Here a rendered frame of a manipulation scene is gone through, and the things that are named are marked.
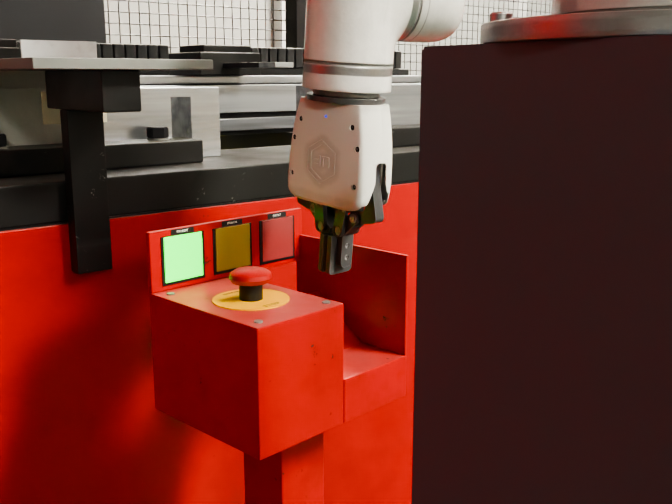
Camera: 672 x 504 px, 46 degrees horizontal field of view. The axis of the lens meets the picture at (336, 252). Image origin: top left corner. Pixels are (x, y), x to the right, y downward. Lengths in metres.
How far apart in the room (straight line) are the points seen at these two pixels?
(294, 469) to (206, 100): 0.53
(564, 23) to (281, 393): 0.44
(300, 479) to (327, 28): 0.44
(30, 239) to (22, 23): 0.74
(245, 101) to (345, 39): 0.75
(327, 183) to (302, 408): 0.21
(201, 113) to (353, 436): 0.52
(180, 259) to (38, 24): 0.87
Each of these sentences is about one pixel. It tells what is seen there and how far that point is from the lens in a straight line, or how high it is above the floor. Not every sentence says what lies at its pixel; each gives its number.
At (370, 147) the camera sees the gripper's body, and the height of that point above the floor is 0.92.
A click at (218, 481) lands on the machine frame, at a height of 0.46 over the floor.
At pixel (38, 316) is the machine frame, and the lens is 0.92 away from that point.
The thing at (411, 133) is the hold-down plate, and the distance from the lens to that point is 1.29.
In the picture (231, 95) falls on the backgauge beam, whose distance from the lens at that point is 1.45.
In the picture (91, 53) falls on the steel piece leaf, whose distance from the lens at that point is 0.97.
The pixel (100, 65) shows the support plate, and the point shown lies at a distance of 0.78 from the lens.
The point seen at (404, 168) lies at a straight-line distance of 1.19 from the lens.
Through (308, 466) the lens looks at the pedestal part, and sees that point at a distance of 0.84.
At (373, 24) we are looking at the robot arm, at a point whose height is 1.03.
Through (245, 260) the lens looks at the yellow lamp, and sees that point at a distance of 0.85.
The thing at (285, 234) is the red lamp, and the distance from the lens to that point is 0.88.
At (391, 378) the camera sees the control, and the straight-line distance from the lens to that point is 0.82.
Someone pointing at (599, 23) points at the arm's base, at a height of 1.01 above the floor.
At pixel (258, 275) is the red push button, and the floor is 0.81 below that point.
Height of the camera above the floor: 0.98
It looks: 12 degrees down
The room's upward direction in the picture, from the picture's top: straight up
